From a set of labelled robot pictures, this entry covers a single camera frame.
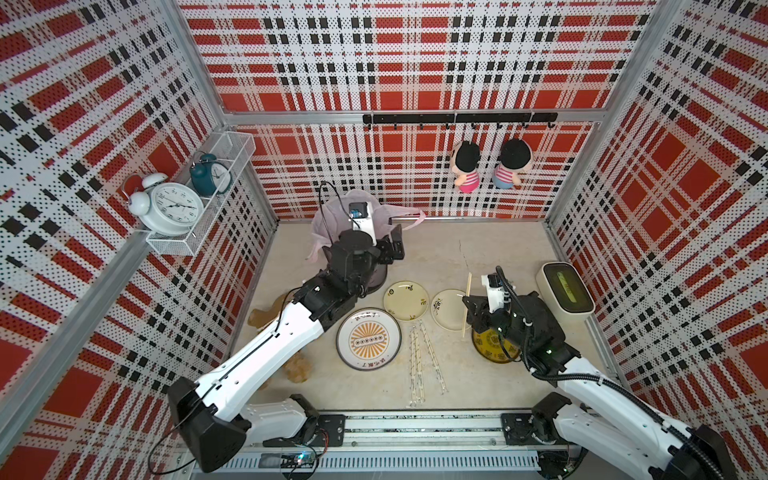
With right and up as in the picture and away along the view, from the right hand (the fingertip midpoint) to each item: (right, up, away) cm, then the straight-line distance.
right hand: (469, 298), depth 79 cm
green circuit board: (-42, -37, -9) cm, 57 cm away
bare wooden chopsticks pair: (-1, +2, -2) cm, 3 cm away
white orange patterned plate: (-28, -14, +10) cm, 33 cm away
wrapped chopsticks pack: (-14, -21, +5) cm, 26 cm away
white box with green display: (+34, -1, +14) cm, 37 cm away
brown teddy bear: (-45, -17, -4) cm, 48 cm away
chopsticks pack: (-8, -23, +3) cm, 24 cm away
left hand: (-22, +18, -9) cm, 30 cm away
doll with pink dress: (+2, +42, +15) cm, 44 cm away
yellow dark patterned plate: (+8, -16, +10) cm, 20 cm away
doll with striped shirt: (+18, +42, +14) cm, 48 cm away
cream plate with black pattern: (-3, -8, +21) cm, 22 cm away
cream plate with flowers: (-17, -4, +19) cm, 26 cm away
